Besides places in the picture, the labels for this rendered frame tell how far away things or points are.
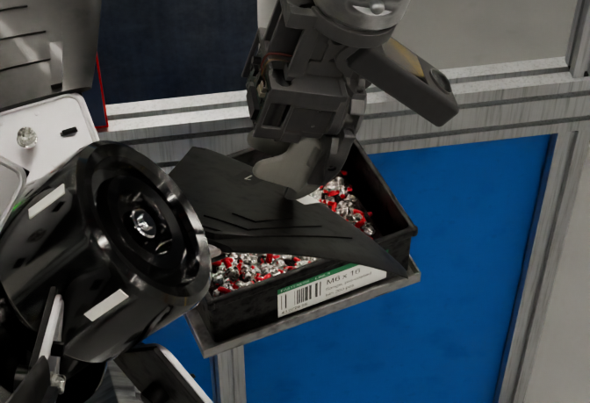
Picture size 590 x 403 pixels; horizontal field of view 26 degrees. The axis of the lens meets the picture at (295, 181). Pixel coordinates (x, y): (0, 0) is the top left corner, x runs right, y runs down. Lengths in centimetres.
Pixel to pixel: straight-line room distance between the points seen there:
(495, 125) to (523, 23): 138
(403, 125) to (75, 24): 57
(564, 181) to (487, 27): 126
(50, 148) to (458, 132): 68
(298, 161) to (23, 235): 32
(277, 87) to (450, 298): 80
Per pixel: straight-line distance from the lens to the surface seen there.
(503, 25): 279
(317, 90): 96
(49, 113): 87
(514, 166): 153
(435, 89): 101
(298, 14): 93
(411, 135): 143
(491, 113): 142
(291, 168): 103
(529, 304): 173
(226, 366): 139
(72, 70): 89
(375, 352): 177
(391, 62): 97
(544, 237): 162
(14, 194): 78
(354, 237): 107
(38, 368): 69
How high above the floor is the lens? 182
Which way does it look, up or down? 48 degrees down
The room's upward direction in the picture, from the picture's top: straight up
